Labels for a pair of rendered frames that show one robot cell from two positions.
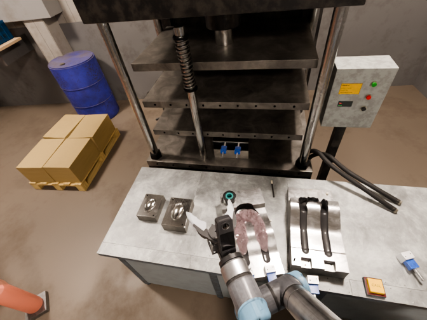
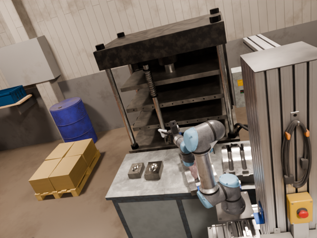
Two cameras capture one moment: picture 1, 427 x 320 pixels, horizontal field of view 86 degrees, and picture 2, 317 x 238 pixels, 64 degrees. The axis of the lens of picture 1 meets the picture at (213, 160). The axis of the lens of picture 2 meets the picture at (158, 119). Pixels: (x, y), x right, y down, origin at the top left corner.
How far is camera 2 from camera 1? 1.30 m
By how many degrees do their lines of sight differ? 21
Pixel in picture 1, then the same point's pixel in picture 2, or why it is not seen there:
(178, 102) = (147, 106)
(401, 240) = not seen: hidden behind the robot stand
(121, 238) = (119, 188)
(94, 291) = not seen: outside the picture
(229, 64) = (174, 79)
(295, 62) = (208, 72)
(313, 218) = (236, 154)
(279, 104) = (206, 97)
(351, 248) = not seen: hidden behind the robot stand
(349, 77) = (240, 76)
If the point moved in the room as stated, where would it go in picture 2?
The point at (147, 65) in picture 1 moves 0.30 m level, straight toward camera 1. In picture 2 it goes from (129, 87) to (135, 94)
